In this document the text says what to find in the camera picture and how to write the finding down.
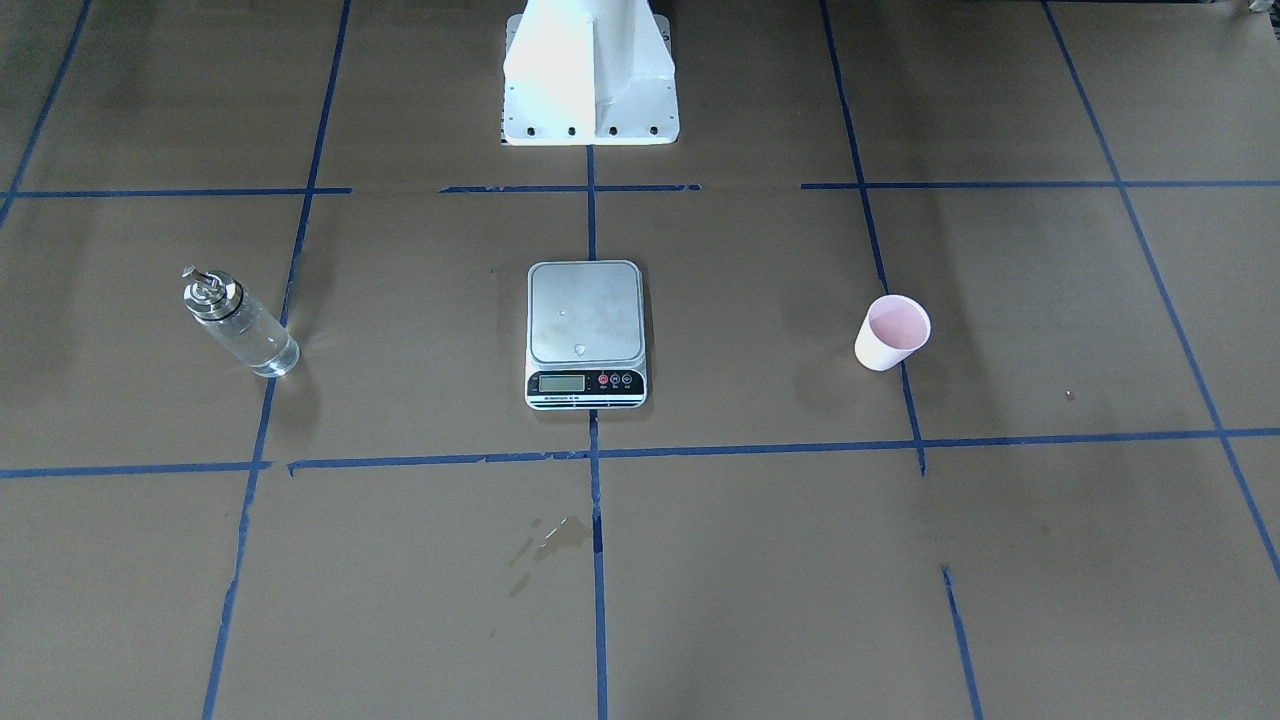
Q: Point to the pink paper cup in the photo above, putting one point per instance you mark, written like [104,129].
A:
[894,327]

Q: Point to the glass sauce bottle metal spout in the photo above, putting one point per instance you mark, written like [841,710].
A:
[239,322]

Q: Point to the digital kitchen scale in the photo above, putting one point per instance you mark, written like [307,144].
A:
[585,336]

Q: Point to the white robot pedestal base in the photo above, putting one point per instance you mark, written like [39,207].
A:
[580,73]

